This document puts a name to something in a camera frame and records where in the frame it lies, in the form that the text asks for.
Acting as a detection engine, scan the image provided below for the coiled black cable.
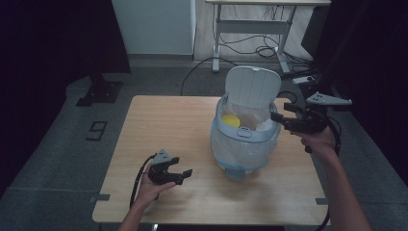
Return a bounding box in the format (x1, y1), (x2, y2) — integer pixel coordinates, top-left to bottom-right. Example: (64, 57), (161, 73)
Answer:
(277, 90), (298, 104)

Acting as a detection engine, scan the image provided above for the white metal frame desk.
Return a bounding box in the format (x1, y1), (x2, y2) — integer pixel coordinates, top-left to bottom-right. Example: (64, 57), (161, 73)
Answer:
(205, 0), (331, 74)

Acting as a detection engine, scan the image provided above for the dark curtain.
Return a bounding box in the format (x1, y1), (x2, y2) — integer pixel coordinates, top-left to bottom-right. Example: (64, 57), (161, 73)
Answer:
(314, 0), (408, 177)
(0, 0), (131, 193)

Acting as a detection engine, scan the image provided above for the yellow lidded orange can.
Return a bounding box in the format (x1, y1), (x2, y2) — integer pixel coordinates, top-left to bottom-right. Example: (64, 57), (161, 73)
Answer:
(221, 114), (242, 129)

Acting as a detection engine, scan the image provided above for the grey white lidded trash bin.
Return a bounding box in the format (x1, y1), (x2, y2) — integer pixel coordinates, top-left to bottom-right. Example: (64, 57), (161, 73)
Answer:
(210, 65), (283, 181)

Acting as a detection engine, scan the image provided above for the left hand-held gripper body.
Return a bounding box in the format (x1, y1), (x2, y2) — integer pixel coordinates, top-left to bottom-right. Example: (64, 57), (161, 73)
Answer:
(147, 148), (177, 186)

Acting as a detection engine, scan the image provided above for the person's left hand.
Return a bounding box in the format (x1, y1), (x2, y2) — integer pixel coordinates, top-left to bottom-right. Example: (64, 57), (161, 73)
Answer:
(134, 172), (177, 208)

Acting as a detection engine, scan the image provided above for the person's right hand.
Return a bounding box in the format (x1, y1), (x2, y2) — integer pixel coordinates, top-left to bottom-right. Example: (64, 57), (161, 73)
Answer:
(299, 126), (337, 158)

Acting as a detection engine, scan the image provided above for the white cabinet panel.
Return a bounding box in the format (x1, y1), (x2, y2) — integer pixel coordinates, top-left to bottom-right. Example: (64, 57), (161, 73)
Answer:
(111, 0), (196, 56)

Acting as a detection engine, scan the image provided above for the white power strip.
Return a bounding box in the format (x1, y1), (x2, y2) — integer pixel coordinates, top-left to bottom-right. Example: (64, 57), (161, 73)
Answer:
(292, 75), (315, 85)

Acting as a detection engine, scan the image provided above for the clear plastic bin liner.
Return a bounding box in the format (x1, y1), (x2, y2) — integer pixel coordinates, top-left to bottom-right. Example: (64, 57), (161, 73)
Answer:
(211, 101), (280, 174)

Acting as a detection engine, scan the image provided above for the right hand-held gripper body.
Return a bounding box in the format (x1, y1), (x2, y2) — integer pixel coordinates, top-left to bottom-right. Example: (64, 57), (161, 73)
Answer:
(291, 91), (353, 134)

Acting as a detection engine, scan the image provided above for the left hand-held gripper black cable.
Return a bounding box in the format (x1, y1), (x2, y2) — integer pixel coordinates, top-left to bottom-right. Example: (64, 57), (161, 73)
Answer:
(129, 154), (157, 208)

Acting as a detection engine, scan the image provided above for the tangle of black cables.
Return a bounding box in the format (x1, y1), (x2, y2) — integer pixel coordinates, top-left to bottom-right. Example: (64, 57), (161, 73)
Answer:
(217, 33), (314, 65)

